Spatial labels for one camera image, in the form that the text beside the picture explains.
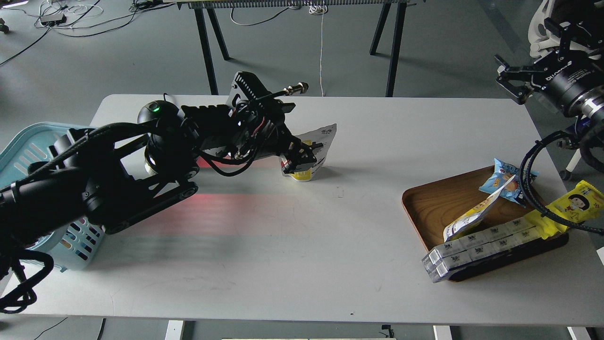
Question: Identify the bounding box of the blue snack packet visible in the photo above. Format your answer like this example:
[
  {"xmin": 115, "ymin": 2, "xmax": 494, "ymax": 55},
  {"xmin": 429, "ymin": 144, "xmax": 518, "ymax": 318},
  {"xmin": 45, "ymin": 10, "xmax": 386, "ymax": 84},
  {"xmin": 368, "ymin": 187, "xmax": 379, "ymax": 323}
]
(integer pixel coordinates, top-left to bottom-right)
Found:
[{"xmin": 478, "ymin": 158, "xmax": 527, "ymax": 207}]

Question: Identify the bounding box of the black metal table frame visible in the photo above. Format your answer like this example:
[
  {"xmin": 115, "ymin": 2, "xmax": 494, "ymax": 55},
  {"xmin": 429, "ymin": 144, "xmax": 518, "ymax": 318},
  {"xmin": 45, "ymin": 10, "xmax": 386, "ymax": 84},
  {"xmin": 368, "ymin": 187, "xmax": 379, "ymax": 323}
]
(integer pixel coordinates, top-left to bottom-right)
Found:
[{"xmin": 163, "ymin": 0, "xmax": 418, "ymax": 98}]

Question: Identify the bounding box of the long clear cracker pack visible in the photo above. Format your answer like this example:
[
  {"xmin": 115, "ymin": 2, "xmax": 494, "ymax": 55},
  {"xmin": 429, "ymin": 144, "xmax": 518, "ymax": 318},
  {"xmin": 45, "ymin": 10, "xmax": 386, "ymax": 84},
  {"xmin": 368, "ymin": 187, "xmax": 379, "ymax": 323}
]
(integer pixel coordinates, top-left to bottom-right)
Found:
[{"xmin": 421, "ymin": 217, "xmax": 541, "ymax": 283}]

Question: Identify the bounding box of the power adapter with cables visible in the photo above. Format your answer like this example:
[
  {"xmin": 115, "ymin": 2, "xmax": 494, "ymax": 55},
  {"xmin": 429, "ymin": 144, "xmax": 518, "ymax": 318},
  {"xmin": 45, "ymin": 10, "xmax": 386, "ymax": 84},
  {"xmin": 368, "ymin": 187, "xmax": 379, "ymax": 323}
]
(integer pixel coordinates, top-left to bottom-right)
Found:
[{"xmin": 0, "ymin": 0, "xmax": 114, "ymax": 66}]

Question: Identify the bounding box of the black barcode scanner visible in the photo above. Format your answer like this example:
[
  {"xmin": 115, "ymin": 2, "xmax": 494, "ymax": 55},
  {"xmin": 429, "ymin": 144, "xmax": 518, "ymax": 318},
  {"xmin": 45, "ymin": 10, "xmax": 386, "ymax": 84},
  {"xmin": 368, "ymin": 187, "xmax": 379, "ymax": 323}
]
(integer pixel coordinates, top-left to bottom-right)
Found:
[{"xmin": 137, "ymin": 100, "xmax": 199, "ymax": 179}]

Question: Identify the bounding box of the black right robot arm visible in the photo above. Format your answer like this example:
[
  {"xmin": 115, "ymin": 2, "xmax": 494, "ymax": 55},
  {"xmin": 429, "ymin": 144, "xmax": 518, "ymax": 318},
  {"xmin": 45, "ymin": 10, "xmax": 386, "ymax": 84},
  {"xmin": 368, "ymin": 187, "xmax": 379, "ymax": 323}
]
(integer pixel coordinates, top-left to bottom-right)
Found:
[{"xmin": 495, "ymin": 17, "xmax": 604, "ymax": 235}]

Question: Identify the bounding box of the yellow white snack pouch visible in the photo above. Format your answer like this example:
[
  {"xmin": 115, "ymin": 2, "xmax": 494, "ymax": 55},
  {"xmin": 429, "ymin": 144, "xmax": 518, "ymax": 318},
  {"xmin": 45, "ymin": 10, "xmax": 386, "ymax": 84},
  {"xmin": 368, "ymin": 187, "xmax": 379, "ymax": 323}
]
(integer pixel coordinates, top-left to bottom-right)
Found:
[{"xmin": 443, "ymin": 192, "xmax": 500, "ymax": 242}]

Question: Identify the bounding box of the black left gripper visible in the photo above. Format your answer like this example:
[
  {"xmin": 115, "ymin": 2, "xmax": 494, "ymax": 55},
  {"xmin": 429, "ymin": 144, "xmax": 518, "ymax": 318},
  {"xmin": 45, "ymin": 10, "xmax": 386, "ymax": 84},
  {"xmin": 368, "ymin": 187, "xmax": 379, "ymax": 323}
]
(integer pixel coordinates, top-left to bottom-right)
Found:
[{"xmin": 240, "ymin": 106, "xmax": 321, "ymax": 174}]

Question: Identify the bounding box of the brown wooden tray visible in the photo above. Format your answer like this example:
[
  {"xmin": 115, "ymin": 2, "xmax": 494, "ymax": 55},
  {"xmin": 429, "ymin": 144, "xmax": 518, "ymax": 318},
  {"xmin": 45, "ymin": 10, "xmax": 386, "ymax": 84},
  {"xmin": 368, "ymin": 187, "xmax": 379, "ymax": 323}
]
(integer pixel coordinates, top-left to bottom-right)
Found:
[{"xmin": 402, "ymin": 167, "xmax": 568, "ymax": 283}]

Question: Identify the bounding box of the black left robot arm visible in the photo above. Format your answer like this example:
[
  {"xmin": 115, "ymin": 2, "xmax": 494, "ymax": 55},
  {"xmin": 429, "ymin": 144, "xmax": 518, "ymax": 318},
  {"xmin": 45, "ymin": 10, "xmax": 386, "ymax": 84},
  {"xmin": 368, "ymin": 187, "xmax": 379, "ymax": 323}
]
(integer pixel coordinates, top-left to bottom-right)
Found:
[{"xmin": 1, "ymin": 71, "xmax": 319, "ymax": 314}]

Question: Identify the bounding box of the light blue plastic basket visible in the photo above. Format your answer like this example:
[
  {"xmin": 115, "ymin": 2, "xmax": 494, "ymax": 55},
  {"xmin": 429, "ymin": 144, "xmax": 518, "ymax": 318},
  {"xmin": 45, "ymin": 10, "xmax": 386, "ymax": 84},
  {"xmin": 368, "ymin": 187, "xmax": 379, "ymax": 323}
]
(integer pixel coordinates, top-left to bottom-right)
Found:
[{"xmin": 0, "ymin": 122, "xmax": 104, "ymax": 272}]

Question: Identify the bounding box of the white hanging cable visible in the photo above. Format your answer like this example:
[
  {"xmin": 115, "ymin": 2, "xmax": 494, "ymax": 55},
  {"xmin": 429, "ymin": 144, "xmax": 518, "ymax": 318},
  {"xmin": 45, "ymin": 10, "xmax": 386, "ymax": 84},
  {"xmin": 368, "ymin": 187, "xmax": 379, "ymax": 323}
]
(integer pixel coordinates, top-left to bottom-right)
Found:
[{"xmin": 309, "ymin": 5, "xmax": 328, "ymax": 97}]

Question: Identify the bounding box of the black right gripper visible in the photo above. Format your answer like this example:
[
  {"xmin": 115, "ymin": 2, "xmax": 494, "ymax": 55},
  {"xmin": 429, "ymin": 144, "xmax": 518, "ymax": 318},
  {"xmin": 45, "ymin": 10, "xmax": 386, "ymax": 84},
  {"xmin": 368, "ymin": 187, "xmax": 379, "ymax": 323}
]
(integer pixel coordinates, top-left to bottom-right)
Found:
[{"xmin": 494, "ymin": 17, "xmax": 604, "ymax": 119}]

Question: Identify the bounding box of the yellow cartoon snack bag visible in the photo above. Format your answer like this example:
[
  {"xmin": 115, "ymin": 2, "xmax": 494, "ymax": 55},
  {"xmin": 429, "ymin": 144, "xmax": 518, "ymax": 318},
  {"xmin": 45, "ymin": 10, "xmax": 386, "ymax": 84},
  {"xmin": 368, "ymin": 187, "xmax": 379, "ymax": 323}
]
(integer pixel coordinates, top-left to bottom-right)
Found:
[{"xmin": 523, "ymin": 180, "xmax": 604, "ymax": 239}]

